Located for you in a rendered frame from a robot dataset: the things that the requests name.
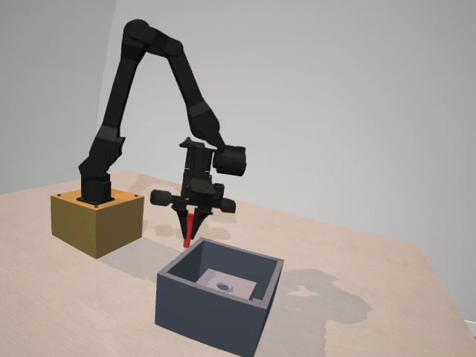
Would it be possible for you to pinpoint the pale pink flat plate with hole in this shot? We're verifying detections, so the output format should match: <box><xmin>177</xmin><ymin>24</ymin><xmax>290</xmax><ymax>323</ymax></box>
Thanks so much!
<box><xmin>196</xmin><ymin>268</ymin><xmax>257</xmax><ymax>300</ymax></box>

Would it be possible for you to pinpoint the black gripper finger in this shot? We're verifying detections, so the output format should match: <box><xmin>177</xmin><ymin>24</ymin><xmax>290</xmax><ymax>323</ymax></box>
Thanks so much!
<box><xmin>171</xmin><ymin>205</ymin><xmax>189</xmax><ymax>239</ymax></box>
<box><xmin>191</xmin><ymin>208</ymin><xmax>213</xmax><ymax>240</ymax></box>

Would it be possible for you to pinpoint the red peg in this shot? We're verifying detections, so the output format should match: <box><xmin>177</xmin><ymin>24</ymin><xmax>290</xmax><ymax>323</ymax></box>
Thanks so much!
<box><xmin>183</xmin><ymin>213</ymin><xmax>194</xmax><ymax>248</ymax></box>

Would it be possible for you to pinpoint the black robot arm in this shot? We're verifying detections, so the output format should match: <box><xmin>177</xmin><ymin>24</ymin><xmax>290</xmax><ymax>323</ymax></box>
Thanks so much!
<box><xmin>77</xmin><ymin>19</ymin><xmax>247</xmax><ymax>208</ymax></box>

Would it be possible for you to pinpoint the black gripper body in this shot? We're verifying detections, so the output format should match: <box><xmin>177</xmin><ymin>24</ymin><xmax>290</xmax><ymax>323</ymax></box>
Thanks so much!
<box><xmin>150</xmin><ymin>168</ymin><xmax>236</xmax><ymax>213</ymax></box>

